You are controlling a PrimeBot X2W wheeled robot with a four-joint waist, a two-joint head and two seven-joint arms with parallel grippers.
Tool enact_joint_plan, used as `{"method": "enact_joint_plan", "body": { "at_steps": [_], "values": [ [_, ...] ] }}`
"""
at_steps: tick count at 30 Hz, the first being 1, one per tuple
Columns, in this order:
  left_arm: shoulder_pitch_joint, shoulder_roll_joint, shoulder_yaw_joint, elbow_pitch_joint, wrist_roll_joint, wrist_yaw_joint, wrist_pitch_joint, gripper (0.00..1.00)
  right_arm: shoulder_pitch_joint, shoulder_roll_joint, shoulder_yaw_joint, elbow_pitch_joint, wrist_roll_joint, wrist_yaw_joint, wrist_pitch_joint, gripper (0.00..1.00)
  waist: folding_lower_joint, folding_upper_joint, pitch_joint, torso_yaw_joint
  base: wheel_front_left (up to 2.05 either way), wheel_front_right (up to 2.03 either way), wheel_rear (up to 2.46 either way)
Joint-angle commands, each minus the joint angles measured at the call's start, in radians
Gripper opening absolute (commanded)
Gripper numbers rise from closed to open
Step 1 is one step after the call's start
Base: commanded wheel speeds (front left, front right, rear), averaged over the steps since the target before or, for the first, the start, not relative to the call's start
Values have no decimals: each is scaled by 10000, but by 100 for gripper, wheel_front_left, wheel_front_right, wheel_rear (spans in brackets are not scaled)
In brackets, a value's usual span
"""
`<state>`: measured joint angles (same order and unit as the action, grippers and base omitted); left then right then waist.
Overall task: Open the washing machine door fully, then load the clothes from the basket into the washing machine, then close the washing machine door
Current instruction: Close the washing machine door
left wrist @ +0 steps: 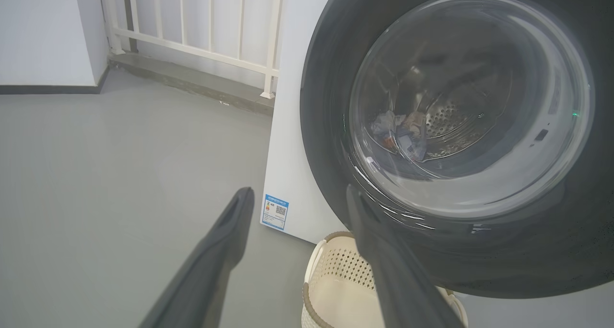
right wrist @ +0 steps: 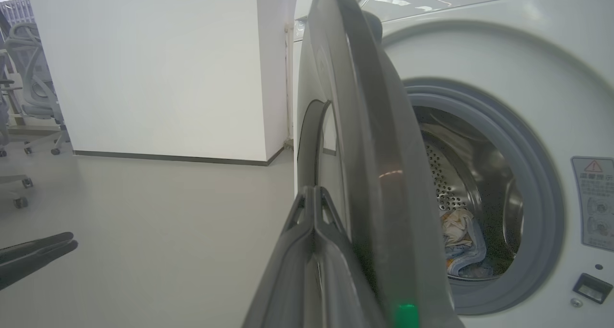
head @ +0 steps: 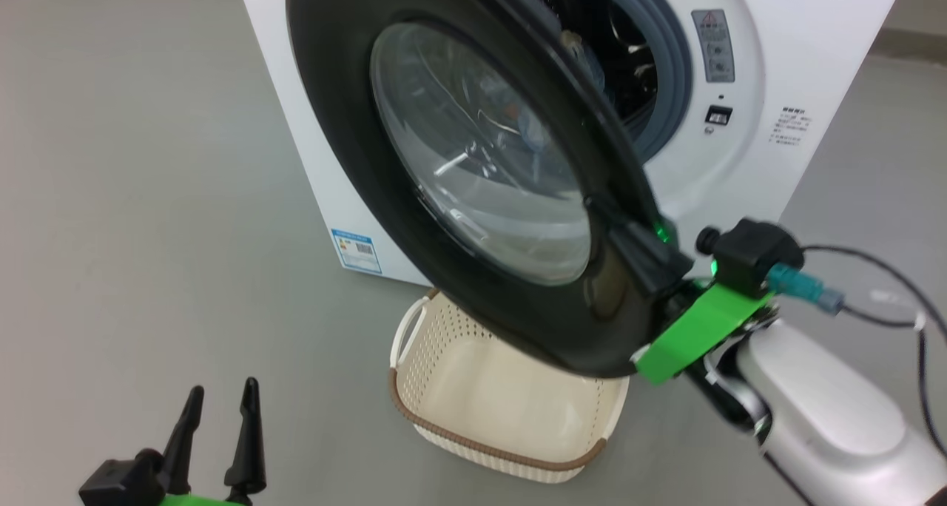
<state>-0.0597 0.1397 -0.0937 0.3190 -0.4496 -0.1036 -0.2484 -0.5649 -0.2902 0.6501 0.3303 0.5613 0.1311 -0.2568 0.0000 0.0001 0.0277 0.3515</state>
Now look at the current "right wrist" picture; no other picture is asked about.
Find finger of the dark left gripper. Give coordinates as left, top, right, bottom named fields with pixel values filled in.
left=0, top=241, right=78, bottom=290
left=0, top=232, right=75, bottom=266

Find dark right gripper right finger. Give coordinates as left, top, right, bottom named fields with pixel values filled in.
left=315, top=187, right=384, bottom=328

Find pale wall pipe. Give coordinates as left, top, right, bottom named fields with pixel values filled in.
left=285, top=23, right=294, bottom=149

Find grey warning sticker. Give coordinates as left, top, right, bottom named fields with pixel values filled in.
left=571, top=156, right=614, bottom=252

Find white front-load washing machine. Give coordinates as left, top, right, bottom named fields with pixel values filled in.
left=293, top=0, right=614, bottom=328

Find black door latch slot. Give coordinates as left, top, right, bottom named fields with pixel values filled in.
left=572, top=273, right=614, bottom=305

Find steel washing drum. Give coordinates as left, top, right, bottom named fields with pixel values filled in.
left=415, top=105, right=523, bottom=278

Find blue bear-print clothes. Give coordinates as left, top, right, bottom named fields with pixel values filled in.
left=440, top=208, right=495, bottom=278

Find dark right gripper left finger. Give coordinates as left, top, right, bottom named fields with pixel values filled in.
left=242, top=187, right=316, bottom=328

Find round dark washing machine door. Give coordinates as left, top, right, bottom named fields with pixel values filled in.
left=295, top=0, right=463, bottom=328

